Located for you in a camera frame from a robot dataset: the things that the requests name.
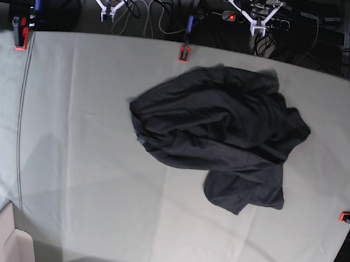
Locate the red black clamp middle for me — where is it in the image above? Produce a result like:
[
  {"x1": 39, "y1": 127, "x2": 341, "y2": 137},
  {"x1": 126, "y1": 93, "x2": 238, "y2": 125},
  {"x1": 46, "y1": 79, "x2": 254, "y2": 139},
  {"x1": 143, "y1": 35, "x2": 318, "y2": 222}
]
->
[{"x1": 178, "y1": 45, "x2": 190, "y2": 63}]

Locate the red black clamp left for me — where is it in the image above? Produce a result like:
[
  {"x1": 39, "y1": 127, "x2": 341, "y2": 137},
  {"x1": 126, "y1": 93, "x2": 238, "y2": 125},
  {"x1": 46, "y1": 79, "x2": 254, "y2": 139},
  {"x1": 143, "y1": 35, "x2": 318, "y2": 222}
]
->
[{"x1": 12, "y1": 17, "x2": 28, "y2": 51}]

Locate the light green table cloth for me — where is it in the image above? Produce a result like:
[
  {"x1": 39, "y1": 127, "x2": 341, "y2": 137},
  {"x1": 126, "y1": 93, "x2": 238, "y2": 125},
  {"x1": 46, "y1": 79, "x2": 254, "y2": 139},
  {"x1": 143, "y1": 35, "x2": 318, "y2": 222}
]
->
[{"x1": 0, "y1": 31, "x2": 350, "y2": 262}]

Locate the white cable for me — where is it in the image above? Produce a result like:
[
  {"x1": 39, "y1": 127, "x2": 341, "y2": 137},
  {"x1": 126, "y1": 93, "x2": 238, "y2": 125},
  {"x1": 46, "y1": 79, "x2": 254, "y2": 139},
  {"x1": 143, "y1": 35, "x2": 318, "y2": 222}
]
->
[{"x1": 110, "y1": 0, "x2": 190, "y2": 41}]

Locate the black t-shirt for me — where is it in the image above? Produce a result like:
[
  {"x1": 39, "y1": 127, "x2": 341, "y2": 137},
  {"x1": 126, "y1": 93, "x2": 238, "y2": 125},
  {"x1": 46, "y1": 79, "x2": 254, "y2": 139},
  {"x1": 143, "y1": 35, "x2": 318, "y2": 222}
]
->
[{"x1": 130, "y1": 65, "x2": 311, "y2": 215}]

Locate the black round bag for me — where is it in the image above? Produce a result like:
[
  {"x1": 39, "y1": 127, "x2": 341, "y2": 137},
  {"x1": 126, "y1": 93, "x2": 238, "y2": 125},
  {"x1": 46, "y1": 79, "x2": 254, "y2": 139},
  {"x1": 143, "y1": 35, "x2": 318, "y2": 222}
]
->
[{"x1": 46, "y1": 0, "x2": 82, "y2": 32}]

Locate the black power strip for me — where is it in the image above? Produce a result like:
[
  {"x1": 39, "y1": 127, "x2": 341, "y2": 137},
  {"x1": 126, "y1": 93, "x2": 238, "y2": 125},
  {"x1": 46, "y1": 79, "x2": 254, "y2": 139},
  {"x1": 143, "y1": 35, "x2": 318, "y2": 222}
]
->
[{"x1": 220, "y1": 9, "x2": 291, "y2": 32}]

